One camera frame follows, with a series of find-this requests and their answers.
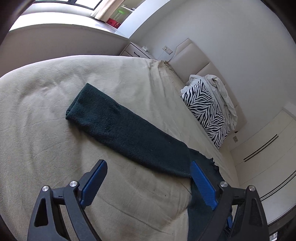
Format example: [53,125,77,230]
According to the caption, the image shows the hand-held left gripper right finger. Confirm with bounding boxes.
[190,161,270,241]

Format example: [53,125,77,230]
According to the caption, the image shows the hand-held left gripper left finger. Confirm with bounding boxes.
[27,159,108,241]

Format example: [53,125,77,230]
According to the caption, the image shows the dark green towel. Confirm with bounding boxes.
[65,83,232,241]

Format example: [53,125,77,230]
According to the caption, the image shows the white wardrobe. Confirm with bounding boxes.
[230,103,296,230]

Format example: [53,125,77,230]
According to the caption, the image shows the zebra print pillow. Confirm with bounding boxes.
[180,79,231,150]

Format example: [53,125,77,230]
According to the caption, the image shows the bed with beige sheet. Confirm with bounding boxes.
[0,55,241,241]

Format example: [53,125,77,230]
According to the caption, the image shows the crumpled white duvet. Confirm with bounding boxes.
[188,74,238,130]

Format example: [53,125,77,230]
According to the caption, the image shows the beige padded headboard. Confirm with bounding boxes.
[170,38,247,130]

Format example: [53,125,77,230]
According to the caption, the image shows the white nightstand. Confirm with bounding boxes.
[120,42,160,60]

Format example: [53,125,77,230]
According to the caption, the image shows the white bay window bench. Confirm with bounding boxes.
[0,23,130,77]

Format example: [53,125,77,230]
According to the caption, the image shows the beige curtain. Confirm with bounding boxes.
[90,0,126,20]

